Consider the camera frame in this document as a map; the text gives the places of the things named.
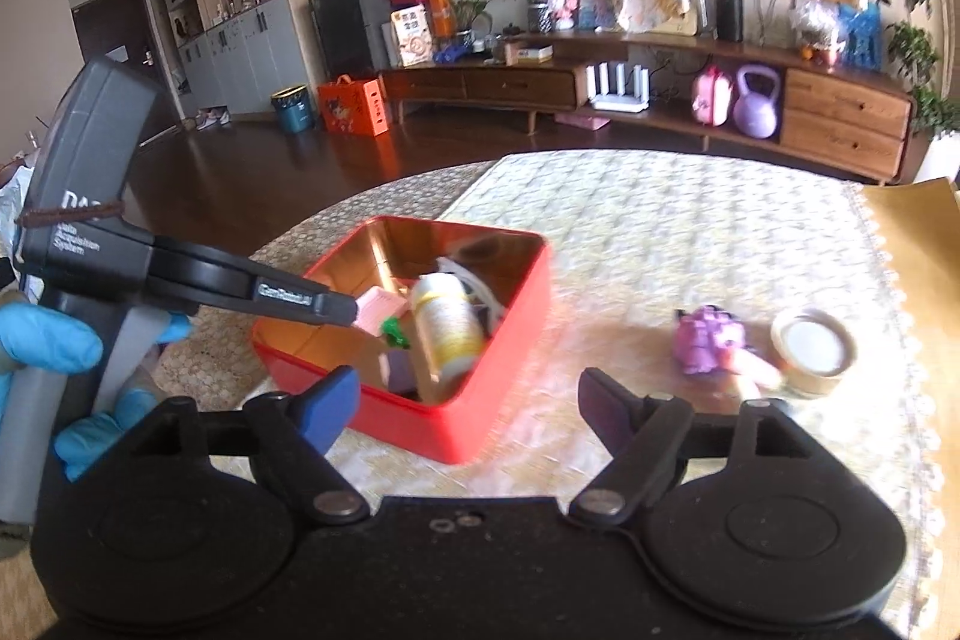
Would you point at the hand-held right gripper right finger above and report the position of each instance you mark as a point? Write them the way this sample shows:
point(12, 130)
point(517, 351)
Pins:
point(604, 407)

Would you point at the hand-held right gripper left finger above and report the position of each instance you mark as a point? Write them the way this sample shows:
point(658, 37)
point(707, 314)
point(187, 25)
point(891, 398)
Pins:
point(330, 407)

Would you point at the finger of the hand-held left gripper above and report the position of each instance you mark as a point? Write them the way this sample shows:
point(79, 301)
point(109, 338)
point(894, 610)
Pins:
point(300, 302)

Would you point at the pink rectangular block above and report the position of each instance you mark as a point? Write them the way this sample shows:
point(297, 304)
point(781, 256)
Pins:
point(379, 306)

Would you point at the red tin box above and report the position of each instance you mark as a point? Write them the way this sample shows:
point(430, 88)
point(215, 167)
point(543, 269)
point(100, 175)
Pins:
point(517, 370)

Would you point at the small green toy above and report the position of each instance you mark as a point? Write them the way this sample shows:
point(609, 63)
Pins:
point(392, 332)

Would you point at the purple grape toy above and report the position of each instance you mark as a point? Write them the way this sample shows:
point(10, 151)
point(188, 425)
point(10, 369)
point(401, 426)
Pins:
point(705, 340)

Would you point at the white bottle yellow label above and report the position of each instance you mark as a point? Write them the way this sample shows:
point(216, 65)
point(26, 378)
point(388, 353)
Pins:
point(446, 325)

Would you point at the tape roll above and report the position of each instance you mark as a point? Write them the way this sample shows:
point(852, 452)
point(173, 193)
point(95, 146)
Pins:
point(814, 385)

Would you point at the person's left hand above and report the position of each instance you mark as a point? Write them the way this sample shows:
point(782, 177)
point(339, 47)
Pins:
point(52, 336)

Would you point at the brown elastic band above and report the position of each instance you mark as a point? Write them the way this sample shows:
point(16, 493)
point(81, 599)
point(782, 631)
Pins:
point(67, 212)

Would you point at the dark wooden door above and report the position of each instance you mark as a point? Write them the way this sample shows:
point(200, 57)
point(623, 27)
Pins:
point(112, 33)

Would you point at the teal bucket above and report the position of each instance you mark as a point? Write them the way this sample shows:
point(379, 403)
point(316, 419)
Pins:
point(292, 111)

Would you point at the orange gift box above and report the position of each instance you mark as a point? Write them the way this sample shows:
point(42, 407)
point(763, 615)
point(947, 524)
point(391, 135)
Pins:
point(349, 108)

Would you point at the black mini fridge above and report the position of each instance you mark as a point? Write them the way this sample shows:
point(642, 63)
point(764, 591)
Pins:
point(349, 33)

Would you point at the pink flat box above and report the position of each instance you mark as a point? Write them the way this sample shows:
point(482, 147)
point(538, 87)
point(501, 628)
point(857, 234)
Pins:
point(583, 121)

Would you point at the white brown snack bag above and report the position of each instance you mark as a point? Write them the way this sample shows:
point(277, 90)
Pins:
point(412, 36)

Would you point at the wooden television cabinet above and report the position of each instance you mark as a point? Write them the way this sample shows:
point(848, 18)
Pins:
point(510, 85)

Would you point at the white router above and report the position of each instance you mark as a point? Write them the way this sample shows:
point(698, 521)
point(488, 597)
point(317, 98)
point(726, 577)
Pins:
point(619, 102)

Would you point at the orange gift bag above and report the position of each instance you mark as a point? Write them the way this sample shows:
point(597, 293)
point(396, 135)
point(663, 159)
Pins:
point(442, 14)

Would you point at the pink toy case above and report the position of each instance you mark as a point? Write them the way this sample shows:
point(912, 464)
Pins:
point(711, 100)

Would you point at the purple kettlebell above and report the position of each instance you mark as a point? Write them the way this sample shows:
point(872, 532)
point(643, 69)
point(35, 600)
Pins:
point(756, 115)

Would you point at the thin-leaf potted plant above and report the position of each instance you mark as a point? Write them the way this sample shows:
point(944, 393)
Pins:
point(469, 14)

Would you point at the small yellow white box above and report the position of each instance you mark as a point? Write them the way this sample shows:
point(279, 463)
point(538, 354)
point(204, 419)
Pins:
point(529, 53)

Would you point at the golden table mat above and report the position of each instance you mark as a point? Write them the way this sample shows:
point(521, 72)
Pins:
point(930, 280)

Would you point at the light wood drawer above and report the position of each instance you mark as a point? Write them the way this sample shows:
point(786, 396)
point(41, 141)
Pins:
point(847, 104)
point(840, 149)

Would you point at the black speaker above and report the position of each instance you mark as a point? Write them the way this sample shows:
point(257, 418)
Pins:
point(729, 16)

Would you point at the white plant pot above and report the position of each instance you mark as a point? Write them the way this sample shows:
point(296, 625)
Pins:
point(943, 156)

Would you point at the clear plastic bag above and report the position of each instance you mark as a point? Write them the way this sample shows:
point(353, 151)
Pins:
point(814, 25)

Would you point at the cream rounded panel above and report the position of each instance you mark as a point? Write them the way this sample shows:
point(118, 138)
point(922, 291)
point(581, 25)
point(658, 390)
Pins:
point(769, 3)

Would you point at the blue gift bag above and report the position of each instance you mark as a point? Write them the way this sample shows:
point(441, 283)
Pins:
point(861, 40)

